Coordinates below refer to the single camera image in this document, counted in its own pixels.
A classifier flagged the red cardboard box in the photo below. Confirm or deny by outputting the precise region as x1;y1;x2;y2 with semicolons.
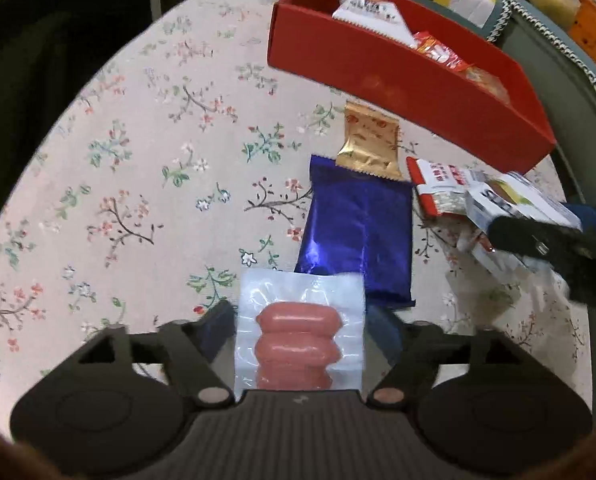
267;0;557;173

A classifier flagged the clear packet of yellow chips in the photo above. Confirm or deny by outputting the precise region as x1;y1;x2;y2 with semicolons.
458;65;509;101

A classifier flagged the blue foil snack packet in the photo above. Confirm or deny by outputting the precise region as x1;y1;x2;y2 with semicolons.
295;154;416;307

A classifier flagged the gold foil snack packet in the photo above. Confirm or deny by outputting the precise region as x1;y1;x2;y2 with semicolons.
334;101;404;181

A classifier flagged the white packet with dark print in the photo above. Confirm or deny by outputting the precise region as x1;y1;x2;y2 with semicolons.
332;0;416;48

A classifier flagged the teal houndstooth trimmed sofa cover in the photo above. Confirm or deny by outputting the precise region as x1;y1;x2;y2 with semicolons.
503;0;596;116

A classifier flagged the vacuum pack of pink sausages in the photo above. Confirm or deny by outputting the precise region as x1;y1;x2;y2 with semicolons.
233;269;366;393

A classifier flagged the dark furniture panel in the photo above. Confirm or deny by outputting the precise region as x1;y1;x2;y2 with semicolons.
0;0;159;261

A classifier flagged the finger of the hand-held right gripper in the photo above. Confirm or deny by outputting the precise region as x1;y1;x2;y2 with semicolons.
487;214;596;306
568;203;596;234

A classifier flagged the long red white snack packet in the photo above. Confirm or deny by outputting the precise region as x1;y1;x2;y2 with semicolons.
406;156;484;221

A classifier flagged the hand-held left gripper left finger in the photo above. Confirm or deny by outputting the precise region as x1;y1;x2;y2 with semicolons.
40;300;236;408

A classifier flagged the white grey snack packet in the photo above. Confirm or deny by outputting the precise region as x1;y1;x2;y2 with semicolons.
460;172;584;273

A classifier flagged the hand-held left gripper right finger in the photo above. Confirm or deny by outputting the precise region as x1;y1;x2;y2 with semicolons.
365;305;559;407

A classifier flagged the floral tablecloth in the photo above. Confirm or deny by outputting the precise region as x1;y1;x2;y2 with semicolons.
0;0;594;431

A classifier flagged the red orange snack packet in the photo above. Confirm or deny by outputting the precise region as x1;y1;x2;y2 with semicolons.
410;31;471;73

